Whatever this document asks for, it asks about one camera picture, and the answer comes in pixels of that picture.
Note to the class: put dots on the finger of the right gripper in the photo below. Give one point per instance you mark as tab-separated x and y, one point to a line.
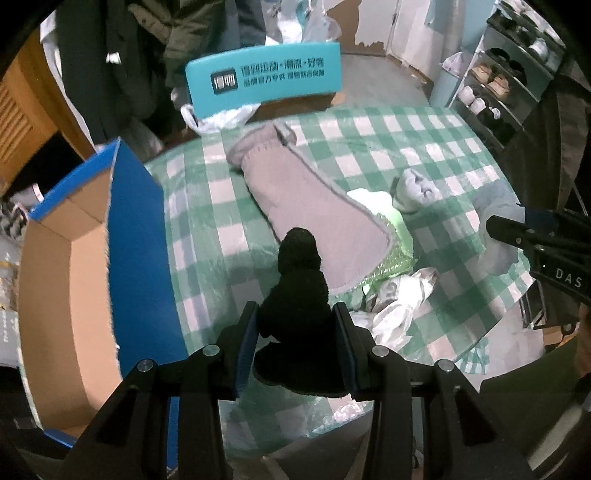
563	220
513	233

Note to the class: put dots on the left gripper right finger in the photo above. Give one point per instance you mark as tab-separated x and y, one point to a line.
371	371

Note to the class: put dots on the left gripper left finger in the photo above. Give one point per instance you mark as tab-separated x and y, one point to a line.
237	345

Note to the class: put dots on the white patterned rag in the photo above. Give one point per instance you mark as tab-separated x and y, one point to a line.
389	311

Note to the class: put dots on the black knit sock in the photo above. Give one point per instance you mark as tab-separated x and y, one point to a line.
304	354

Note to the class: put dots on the grey white sock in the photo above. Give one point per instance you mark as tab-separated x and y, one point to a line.
414	192

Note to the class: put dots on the green sparkly scrub cloth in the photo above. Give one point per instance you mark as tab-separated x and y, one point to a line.
399	260

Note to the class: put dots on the light grey sock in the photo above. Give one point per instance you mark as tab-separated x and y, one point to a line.
499	211

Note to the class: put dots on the light green microfibre cloth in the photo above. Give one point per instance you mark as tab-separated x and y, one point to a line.
379	203

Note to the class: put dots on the green checkered tablecloth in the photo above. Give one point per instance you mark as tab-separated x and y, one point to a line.
385	191

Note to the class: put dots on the blue cardboard box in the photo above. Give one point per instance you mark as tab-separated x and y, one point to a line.
95	293

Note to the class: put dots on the metal shoe rack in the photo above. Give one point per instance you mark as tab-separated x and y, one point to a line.
517	56

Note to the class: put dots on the light blue bin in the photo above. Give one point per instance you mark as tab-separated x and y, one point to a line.
452	71

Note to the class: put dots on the teal shoe box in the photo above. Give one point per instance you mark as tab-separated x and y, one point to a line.
260	74

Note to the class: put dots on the blue white plastic bag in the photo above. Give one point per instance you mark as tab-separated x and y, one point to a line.
297	21

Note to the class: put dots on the dark hanging jackets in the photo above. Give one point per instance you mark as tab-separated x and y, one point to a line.
124	61

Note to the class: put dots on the wooden louvred wardrobe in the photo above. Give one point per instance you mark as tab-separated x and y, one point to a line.
33	110

